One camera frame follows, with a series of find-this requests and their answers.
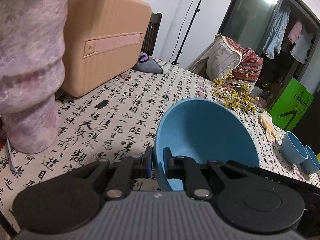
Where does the pink hanging garment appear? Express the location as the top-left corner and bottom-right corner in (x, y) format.
(287, 21), (303, 43)

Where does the grey quilted cloth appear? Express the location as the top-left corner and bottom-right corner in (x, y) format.
(206, 34), (242, 81)

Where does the purple vase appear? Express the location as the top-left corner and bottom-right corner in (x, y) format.
(0, 0), (77, 154)

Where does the blue bowl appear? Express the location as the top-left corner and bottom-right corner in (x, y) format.
(152, 99), (261, 192)
(304, 145), (320, 174)
(282, 131), (309, 165)

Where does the dark wooden chair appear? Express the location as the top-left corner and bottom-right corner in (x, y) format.
(141, 12), (163, 56)

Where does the white hanging garment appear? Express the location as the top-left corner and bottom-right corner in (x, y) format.
(290, 29), (314, 64)

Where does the knitted work glove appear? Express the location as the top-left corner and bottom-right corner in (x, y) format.
(259, 111), (282, 143)

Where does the black paper bag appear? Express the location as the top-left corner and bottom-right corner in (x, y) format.
(292, 96), (320, 155)

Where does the blue hanging shirt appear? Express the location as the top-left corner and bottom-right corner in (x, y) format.
(262, 5), (291, 59)

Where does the pink suitcase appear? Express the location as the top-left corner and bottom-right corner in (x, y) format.
(60, 0), (153, 98)

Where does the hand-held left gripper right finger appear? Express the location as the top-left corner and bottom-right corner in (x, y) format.
(163, 147), (253, 200)

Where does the studio lamp on stand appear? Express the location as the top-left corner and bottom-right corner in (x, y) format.
(171, 0), (218, 65)

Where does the green paper bag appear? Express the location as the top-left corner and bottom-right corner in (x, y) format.
(269, 77), (314, 132)

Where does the yellow flower branch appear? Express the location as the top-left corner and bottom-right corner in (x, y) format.
(212, 70), (261, 114)

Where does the red patterned blanket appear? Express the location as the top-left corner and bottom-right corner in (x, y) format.
(220, 36), (264, 91)

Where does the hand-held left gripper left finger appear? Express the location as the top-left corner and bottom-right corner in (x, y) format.
(65, 146), (153, 200)

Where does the grey purple cloth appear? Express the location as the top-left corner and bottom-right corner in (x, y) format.
(134, 52), (164, 75)

